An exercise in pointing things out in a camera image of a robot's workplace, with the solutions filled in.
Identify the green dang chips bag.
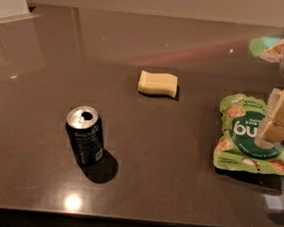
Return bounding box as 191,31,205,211
213,94,284,175

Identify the yellow sponge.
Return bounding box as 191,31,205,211
137,70,178,97

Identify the dark blue pepsi can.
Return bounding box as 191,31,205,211
65,106,105,166

